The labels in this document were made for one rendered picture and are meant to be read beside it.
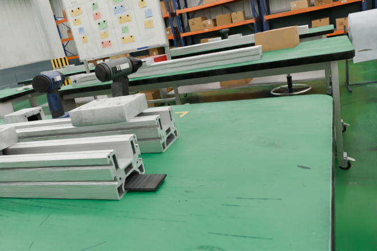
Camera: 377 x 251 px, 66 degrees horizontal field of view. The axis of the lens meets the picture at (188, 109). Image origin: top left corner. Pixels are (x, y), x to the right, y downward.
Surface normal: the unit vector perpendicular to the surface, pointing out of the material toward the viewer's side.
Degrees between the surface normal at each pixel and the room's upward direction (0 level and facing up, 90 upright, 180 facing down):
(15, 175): 90
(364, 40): 103
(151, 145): 90
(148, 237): 0
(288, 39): 89
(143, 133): 90
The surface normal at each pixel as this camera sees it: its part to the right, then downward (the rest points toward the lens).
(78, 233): -0.19, -0.95
